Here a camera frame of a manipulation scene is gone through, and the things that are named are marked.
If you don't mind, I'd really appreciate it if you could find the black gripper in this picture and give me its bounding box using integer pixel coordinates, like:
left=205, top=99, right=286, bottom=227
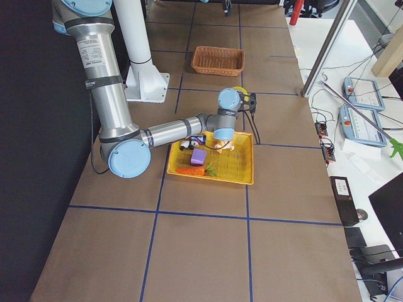
left=222, top=0, right=232, bottom=14
left=239, top=92, right=251, bottom=111

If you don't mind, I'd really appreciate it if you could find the yellow tape roll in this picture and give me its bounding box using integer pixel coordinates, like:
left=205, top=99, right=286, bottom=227
left=233, top=86, right=248, bottom=96

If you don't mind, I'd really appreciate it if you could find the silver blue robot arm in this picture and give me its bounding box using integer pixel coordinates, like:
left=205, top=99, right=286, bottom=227
left=52, top=1, right=253, bottom=178

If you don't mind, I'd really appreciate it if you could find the brown wicker basket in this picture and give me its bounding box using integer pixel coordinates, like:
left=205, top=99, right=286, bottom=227
left=191, top=46, right=245, bottom=77

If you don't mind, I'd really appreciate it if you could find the yellow plastic woven basket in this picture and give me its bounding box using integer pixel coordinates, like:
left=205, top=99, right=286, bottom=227
left=167, top=131, right=254, bottom=185

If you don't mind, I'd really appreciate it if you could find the toy croissant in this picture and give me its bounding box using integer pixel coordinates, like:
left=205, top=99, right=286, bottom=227
left=212, top=140, right=235, bottom=154

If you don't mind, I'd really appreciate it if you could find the small dark labelled can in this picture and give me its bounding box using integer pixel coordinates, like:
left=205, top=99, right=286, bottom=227
left=190, top=135, right=207, bottom=146

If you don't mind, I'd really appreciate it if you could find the red cylinder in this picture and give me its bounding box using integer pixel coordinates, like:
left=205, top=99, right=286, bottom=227
left=289, top=0, right=304, bottom=26

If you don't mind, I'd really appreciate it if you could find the purple foam cube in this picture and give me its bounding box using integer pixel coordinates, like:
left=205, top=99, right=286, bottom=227
left=190, top=148, right=207, bottom=166

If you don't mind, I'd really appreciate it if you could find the upper orange black connector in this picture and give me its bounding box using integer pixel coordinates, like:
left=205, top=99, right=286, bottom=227
left=315, top=121, right=328, bottom=138

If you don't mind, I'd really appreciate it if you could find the orange black connector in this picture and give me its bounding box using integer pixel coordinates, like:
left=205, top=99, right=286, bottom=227
left=321, top=140, right=336, bottom=164
left=315, top=121, right=328, bottom=138

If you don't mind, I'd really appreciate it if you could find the toy carrot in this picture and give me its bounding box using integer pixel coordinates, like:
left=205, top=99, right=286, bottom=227
left=175, top=165, right=217, bottom=177

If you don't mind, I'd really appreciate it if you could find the lower orange black connector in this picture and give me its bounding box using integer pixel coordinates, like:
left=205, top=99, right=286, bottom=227
left=321, top=140, right=336, bottom=164

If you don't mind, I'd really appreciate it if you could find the lower blue teach pendant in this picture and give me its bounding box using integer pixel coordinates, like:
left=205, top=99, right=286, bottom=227
left=339, top=104, right=387, bottom=148

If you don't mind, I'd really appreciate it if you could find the blue teach pendant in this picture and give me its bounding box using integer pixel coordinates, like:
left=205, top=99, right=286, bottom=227
left=339, top=104, right=387, bottom=148
left=343, top=77, right=385, bottom=111

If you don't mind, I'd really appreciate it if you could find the white paper sheet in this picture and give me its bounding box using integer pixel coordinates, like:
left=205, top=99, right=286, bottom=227
left=341, top=138, right=382, bottom=160

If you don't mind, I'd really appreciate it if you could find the upper blue teach pendant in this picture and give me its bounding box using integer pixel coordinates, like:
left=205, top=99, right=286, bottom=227
left=343, top=77, right=385, bottom=111

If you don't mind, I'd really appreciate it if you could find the black rectangular box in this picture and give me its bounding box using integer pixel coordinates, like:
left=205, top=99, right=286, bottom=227
left=329, top=176, right=359, bottom=227

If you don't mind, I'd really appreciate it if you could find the wooden board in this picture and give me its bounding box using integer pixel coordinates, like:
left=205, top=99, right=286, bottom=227
left=372, top=26, right=403, bottom=77

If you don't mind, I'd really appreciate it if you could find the metal grabber stick green tip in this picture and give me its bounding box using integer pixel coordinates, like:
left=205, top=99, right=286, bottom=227
left=321, top=80, right=402, bottom=158

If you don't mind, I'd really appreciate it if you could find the silver round knob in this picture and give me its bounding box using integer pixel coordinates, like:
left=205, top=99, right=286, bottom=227
left=356, top=209, right=368, bottom=222

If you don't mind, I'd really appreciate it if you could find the black monitor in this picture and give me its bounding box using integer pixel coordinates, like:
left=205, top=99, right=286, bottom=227
left=369, top=176, right=402, bottom=255

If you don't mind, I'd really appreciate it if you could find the black desk device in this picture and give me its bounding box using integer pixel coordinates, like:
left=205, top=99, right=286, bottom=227
left=349, top=245, right=402, bottom=301

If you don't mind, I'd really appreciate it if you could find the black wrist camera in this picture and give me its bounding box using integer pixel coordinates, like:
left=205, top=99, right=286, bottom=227
left=249, top=92, right=257, bottom=115

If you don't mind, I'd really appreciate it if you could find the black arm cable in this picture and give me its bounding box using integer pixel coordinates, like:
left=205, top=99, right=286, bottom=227
left=239, top=109, right=261, bottom=145

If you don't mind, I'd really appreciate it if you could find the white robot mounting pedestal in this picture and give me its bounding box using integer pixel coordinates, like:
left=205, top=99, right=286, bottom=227
left=113, top=0, right=170, bottom=103

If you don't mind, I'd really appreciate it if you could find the aluminium frame post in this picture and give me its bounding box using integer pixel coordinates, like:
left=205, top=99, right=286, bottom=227
left=301, top=0, right=358, bottom=98

